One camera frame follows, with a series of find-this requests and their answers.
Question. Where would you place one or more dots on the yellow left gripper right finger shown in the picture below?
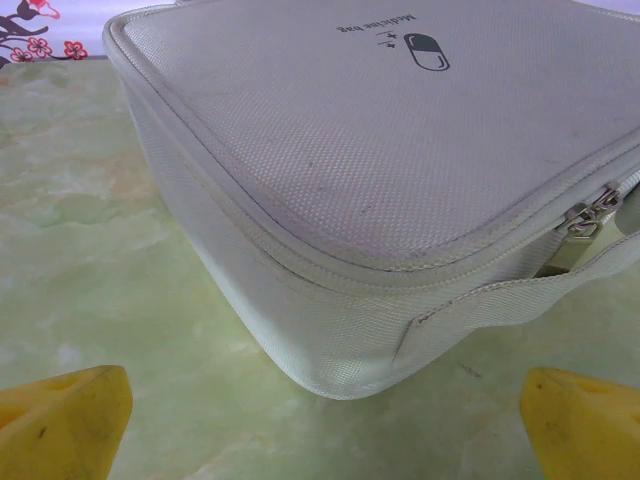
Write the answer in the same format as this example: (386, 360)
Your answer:
(585, 430)

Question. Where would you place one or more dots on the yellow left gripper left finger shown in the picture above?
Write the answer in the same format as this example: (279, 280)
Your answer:
(60, 425)

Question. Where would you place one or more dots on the white plastic container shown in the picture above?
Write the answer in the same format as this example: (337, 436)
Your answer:
(350, 175)

